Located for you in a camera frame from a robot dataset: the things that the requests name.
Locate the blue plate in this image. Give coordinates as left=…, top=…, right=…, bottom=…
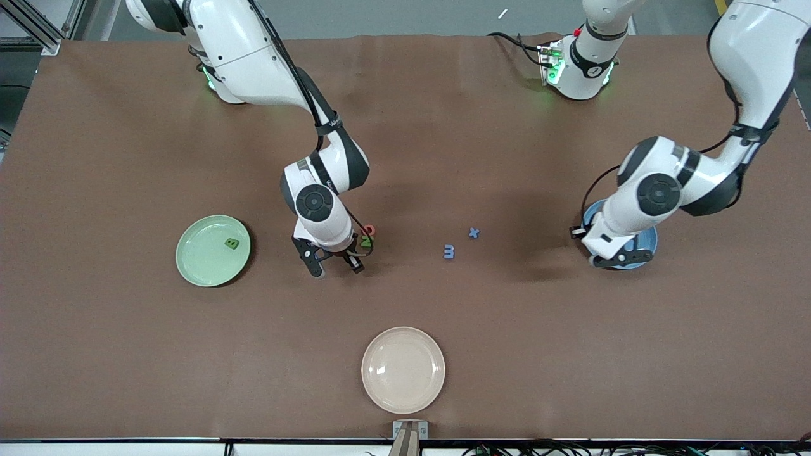
left=583, top=198, right=659, bottom=271

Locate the cream plate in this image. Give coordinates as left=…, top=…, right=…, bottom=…
left=361, top=326, right=446, bottom=415

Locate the light green plate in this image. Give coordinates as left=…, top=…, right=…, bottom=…
left=175, top=214, right=252, bottom=288

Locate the brown table cover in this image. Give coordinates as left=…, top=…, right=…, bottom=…
left=0, top=33, right=811, bottom=442

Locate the metal base connector panel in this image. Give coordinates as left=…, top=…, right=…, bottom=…
left=537, top=41, right=565, bottom=87

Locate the white table edge strip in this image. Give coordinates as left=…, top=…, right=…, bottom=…
left=0, top=438, right=811, bottom=456

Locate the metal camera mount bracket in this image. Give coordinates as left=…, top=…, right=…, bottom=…
left=392, top=420, right=429, bottom=456

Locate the black cable bundle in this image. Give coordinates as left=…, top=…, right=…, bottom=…
left=463, top=437, right=811, bottom=456

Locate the black left arm base cable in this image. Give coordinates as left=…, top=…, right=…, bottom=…
left=487, top=30, right=547, bottom=69

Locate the aluminium frame profile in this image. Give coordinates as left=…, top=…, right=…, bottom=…
left=0, top=0, right=86, bottom=54

